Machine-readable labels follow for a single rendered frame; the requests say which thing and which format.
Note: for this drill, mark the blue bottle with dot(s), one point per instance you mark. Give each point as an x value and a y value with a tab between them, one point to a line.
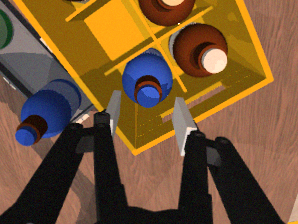
145	75
48	111

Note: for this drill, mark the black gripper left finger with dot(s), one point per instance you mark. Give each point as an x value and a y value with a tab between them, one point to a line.
43	197

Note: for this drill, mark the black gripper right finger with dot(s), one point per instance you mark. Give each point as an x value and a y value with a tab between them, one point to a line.
244	200

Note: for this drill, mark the grey rectangular tray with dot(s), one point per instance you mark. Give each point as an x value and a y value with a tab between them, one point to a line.
26	67

